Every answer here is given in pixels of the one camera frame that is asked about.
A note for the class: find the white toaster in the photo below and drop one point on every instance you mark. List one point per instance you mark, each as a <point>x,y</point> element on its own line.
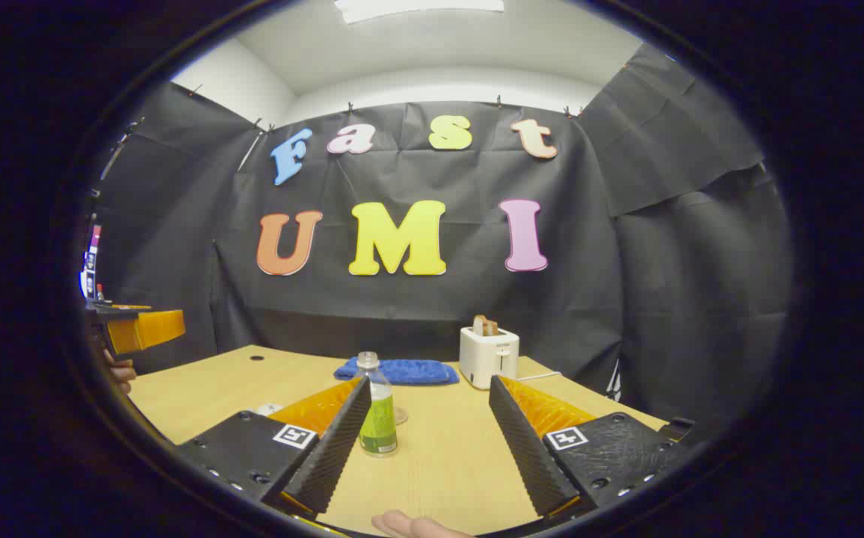
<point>486,359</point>

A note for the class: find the blue towel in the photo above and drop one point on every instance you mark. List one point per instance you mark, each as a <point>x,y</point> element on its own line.
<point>409,371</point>

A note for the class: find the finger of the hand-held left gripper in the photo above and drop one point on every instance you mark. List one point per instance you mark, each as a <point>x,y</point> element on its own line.
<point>148,329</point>

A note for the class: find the bread slice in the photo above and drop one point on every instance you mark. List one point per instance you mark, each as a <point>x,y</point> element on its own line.
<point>479,326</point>
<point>492,329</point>

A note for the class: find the green label water bottle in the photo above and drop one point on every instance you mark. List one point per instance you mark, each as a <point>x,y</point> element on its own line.
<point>380,426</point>

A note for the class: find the ceiling light panel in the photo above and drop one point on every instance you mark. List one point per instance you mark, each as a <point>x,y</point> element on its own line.
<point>417,7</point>

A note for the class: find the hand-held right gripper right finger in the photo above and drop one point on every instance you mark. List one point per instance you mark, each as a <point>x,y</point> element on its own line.
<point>525,448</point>

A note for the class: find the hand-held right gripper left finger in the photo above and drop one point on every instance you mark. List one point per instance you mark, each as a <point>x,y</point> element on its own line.
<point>338,441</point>

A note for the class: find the computer monitor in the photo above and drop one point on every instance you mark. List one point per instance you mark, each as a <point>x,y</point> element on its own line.
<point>92,261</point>

